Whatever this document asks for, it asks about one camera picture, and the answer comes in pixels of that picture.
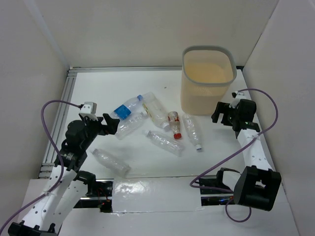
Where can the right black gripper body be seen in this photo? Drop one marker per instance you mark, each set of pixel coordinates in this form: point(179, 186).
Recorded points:
point(234, 115)

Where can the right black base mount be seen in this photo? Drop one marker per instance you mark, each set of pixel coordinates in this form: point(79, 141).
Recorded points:
point(219, 189)

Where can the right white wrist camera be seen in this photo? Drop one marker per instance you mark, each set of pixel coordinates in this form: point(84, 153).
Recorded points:
point(237, 96)

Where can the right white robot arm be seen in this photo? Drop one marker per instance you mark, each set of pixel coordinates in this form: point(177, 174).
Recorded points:
point(257, 186)

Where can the beige mesh waste bin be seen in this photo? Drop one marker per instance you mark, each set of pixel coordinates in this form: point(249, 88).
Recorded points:
point(207, 73)

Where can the aluminium frame rail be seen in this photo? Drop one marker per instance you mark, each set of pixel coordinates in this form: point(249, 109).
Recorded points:
point(110, 87)

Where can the clear ribbed bottle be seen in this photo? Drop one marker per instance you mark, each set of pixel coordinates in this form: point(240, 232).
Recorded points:
point(164, 142)

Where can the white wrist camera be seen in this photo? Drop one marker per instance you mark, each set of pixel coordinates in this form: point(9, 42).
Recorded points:
point(237, 96)
point(88, 108)

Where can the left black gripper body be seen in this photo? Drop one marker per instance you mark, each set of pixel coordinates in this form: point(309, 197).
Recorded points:
point(99, 125)

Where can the blue label plastic bottle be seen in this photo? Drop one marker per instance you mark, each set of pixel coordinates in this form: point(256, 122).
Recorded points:
point(125, 110)

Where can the large clear square bottle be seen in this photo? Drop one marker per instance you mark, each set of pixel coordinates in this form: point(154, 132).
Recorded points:
point(155, 110)

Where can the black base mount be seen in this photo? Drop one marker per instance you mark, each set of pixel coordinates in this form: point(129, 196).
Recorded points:
point(219, 189)
point(100, 198)

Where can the red cap small bottle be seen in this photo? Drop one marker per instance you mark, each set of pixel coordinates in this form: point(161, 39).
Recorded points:
point(174, 123)

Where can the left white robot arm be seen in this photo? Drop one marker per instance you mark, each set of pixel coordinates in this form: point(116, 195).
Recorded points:
point(67, 183)

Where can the glossy white tape sheet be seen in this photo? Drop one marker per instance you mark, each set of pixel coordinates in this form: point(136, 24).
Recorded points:
point(162, 194)

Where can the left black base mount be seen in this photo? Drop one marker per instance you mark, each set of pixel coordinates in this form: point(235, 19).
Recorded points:
point(100, 198)

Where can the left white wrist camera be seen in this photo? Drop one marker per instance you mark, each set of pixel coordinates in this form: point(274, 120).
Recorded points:
point(88, 108)

